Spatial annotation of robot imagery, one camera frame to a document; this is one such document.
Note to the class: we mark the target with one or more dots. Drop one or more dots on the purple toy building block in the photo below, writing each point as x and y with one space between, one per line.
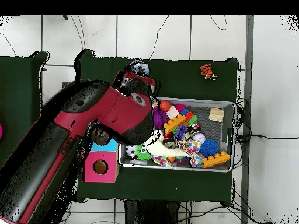
181 132

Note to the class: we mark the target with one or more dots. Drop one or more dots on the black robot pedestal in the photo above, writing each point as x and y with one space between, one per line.
149 214

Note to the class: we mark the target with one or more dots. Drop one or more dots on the purple spiky ball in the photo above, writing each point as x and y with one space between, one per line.
160 119

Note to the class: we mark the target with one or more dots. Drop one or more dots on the dark green table cloth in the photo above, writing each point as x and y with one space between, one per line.
21 93
187 74

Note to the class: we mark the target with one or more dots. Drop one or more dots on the shallow clear mesh bin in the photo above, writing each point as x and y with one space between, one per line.
219 169

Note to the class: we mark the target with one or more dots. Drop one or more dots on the white baseball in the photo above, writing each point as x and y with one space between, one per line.
198 137

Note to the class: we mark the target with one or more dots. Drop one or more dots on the small soccer ball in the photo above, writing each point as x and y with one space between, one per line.
131 150

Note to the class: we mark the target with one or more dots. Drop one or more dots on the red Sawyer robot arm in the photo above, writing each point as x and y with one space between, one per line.
70 126

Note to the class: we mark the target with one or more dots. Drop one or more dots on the orange ball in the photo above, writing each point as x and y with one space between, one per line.
165 105

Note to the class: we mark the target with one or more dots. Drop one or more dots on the orange toy building block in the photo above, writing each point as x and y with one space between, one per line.
216 159
174 123

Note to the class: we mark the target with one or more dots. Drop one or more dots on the pink round object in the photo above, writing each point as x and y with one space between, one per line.
1 131

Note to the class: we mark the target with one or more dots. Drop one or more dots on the clear plastic packet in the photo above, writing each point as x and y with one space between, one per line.
139 67

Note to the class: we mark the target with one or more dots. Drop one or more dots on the orange tiger striped toy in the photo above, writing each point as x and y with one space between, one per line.
206 70

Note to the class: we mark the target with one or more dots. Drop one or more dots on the flat wooden block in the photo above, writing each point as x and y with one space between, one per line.
216 114

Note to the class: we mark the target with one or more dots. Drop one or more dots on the small blue spiky ball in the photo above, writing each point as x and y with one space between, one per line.
209 148

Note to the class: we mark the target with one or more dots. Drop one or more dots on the wooden box with three holes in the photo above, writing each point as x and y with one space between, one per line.
100 170

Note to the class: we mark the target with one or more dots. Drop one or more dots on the colourful patterned cloth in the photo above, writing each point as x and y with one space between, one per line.
191 150

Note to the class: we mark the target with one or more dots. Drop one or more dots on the green googly-eyed spiky ball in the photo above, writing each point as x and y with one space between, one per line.
143 153

